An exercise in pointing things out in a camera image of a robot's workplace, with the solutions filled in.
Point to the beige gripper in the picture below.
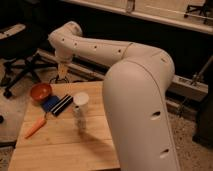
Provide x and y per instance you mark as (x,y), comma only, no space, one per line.
(62,72)

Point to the blue black striped eraser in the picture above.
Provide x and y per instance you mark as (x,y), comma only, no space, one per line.
(56,105)

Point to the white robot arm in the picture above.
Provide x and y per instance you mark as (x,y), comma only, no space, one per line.
(133,94)

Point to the red bowl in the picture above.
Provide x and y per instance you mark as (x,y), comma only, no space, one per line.
(40,92)

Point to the clear plastic bottle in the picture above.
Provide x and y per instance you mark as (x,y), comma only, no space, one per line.
(80,118)

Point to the orange carrot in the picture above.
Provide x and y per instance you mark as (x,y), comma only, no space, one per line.
(36,126)

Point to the wooden board table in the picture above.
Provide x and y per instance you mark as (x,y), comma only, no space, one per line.
(58,146)

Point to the black office chair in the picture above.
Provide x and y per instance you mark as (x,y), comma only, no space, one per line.
(24,28)

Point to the black chair base background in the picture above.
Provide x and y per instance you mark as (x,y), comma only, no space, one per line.
(204,9)

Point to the metal floor rail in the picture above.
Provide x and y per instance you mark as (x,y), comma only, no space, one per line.
(186,88)

